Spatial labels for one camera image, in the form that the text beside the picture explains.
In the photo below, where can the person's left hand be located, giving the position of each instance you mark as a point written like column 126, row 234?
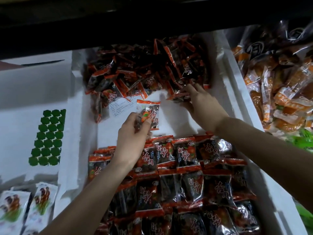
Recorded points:
column 129, row 142

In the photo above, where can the person's right hand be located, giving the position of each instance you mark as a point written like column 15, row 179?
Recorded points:
column 205, row 107

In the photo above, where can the dark red snack packet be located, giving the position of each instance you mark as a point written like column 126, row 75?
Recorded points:
column 149, row 112

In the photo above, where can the pile of dark red packets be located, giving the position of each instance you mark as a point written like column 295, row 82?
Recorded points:
column 142, row 66

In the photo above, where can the pile of brown packets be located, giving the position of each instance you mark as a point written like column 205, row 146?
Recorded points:
column 278, row 80

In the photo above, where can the pile of green packets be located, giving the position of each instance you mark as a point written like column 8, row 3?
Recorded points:
column 304, row 144

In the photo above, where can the pile of white printed packets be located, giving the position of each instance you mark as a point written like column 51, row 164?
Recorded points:
column 24, row 210

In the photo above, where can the person's right forearm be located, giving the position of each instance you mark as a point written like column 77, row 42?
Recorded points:
column 269, row 159

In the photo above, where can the person's left forearm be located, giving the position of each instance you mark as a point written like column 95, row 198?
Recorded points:
column 80, row 203

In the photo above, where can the small white paper slip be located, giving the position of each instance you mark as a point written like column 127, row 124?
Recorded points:
column 120, row 107

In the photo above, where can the green leaf-pattern sheet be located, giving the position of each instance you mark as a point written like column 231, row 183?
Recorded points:
column 48, row 137

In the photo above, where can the black metal guard rail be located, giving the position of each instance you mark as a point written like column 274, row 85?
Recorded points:
column 146, row 22

